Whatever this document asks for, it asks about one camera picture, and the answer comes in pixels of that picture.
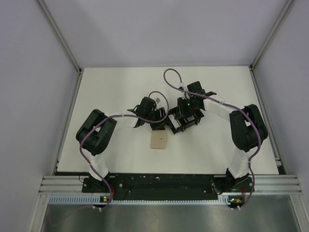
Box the beige card stack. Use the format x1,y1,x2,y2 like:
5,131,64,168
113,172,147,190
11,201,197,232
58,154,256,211
150,130,168,149

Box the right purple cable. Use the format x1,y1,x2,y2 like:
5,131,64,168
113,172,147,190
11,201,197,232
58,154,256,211
163,68,264,210

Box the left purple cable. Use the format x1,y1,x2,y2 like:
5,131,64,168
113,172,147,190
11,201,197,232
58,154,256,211
79,90,169,211

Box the aluminium corner post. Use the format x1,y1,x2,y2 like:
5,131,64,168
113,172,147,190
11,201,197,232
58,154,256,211
250,0,295,70
35,0,82,74

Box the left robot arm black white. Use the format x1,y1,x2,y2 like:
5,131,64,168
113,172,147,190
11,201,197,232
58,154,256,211
75,97,170,192

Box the right aluminium corner post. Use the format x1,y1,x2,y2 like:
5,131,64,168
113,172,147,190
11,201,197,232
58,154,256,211
250,0,295,70

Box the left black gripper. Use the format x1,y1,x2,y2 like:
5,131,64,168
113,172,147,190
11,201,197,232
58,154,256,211
145,107,172,131

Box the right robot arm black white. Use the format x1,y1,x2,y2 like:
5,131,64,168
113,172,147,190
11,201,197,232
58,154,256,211
177,81,268,191

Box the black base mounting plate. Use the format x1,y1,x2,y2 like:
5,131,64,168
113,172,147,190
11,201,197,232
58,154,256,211
82,173,253,201

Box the purple cable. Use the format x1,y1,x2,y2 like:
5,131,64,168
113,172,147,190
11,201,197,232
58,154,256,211
79,90,169,211
163,68,264,210

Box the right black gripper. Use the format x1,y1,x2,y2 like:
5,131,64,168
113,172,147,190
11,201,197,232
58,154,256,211
175,97,196,120

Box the black card holder box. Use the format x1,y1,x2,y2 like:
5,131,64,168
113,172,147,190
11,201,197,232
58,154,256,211
166,107,204,134

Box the grey slotted cable duct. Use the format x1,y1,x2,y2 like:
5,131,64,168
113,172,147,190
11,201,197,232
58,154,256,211
49,195,232,205

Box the aluminium frame rail front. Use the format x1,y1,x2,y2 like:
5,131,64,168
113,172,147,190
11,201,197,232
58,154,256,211
39,175,302,195

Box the left aluminium corner post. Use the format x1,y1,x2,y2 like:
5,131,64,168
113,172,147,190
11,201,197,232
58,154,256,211
35,0,82,74

